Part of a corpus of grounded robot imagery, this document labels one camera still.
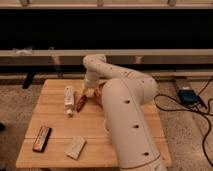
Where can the red snack bar wrapper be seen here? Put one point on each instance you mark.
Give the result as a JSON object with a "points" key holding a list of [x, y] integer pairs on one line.
{"points": [[81, 103]]}

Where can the blue power adapter box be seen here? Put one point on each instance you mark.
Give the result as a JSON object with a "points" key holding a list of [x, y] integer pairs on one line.
{"points": [[187, 96]]}

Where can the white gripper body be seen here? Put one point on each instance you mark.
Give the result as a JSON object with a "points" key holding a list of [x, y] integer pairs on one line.
{"points": [[90, 81]]}

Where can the beige sponge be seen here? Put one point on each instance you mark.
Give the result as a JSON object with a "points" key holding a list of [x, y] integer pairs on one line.
{"points": [[75, 147]]}

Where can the white tube bottle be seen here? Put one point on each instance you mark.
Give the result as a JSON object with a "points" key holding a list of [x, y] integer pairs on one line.
{"points": [[69, 100]]}

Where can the wooden table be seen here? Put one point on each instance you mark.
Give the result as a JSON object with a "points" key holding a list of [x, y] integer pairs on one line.
{"points": [[90, 123]]}

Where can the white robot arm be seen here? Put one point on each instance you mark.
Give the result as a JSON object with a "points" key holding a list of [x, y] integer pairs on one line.
{"points": [[122, 97]]}

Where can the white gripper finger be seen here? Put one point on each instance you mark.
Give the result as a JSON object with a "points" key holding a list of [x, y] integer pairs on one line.
{"points": [[84, 92]]}

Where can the dark chocolate bar packet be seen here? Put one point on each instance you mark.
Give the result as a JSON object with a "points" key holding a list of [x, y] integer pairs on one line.
{"points": [[41, 139]]}

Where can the orange ceramic bowl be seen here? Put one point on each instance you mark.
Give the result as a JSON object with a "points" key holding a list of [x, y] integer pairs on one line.
{"points": [[98, 93]]}

